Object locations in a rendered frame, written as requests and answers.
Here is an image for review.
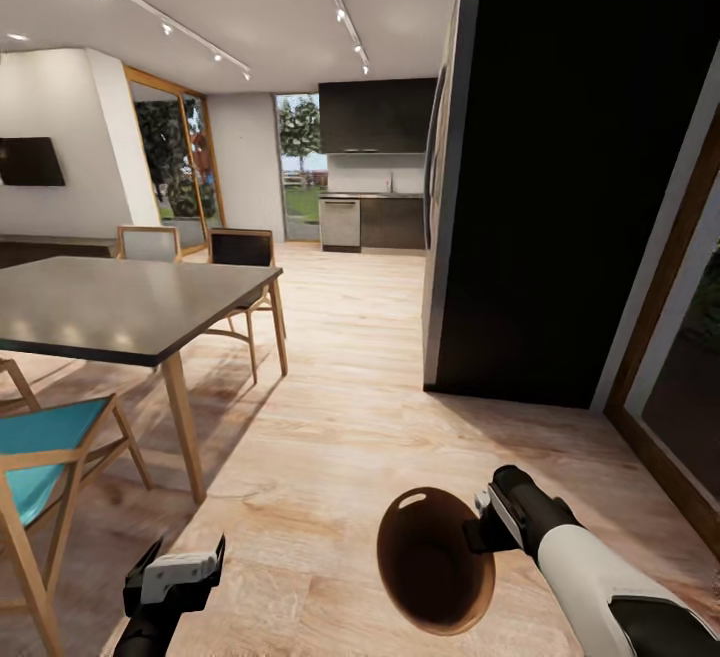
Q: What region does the trash can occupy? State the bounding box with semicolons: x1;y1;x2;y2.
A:
375;487;496;637

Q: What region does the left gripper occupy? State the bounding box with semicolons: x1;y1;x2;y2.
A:
116;535;226;657

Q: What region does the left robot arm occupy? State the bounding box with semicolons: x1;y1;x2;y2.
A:
113;535;226;657

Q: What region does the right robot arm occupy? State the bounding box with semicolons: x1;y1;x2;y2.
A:
462;465;720;657

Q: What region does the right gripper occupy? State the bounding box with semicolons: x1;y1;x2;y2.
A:
462;511;519;555

